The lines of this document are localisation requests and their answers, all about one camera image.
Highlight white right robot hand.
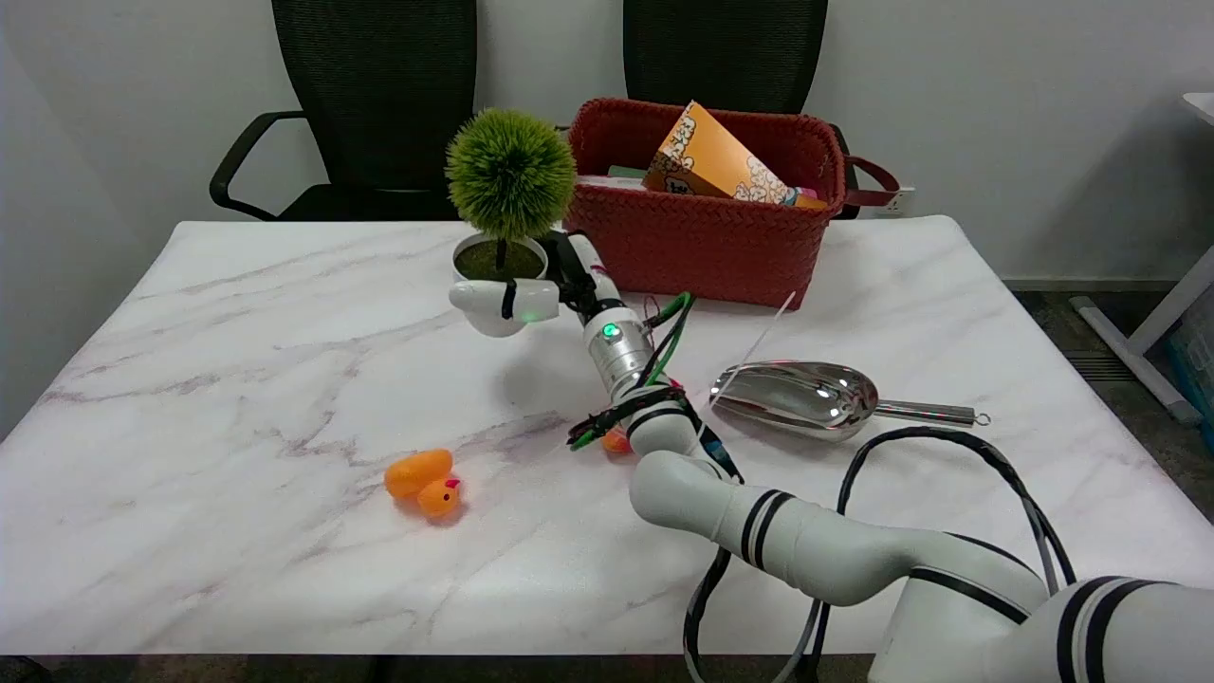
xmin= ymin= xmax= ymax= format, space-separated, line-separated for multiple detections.
xmin=449 ymin=231 xmax=628 ymax=339

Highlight green ball plant white pot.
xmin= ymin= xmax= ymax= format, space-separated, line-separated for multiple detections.
xmin=444 ymin=107 xmax=578 ymax=339

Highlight black mesh office chair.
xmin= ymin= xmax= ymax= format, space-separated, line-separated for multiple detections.
xmin=623 ymin=0 xmax=860 ymax=220

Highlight orange popcorn box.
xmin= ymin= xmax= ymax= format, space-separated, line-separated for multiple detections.
xmin=642 ymin=101 xmax=829 ymax=211

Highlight red woven basket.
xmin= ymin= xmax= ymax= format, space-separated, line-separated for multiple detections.
xmin=564 ymin=97 xmax=902 ymax=311

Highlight green robot cable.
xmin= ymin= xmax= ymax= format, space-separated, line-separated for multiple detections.
xmin=569 ymin=292 xmax=698 ymax=452

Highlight blue storage box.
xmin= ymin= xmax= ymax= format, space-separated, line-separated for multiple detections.
xmin=1167 ymin=285 xmax=1214 ymax=452

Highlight white zip tie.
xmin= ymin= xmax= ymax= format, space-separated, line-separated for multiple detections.
xmin=711 ymin=289 xmax=798 ymax=405

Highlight orange rubber duck toy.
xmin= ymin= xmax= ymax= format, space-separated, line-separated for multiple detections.
xmin=384 ymin=449 xmax=463 ymax=520

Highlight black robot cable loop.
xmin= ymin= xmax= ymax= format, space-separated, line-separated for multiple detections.
xmin=683 ymin=426 xmax=1078 ymax=683

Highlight silver metal scoop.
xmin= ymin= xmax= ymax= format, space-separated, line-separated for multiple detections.
xmin=709 ymin=360 xmax=992 ymax=443

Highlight black office chair with armrests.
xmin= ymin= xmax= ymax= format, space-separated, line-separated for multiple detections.
xmin=210 ymin=0 xmax=480 ymax=222

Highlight white side desk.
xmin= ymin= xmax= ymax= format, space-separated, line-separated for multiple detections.
xmin=1070 ymin=92 xmax=1214 ymax=425

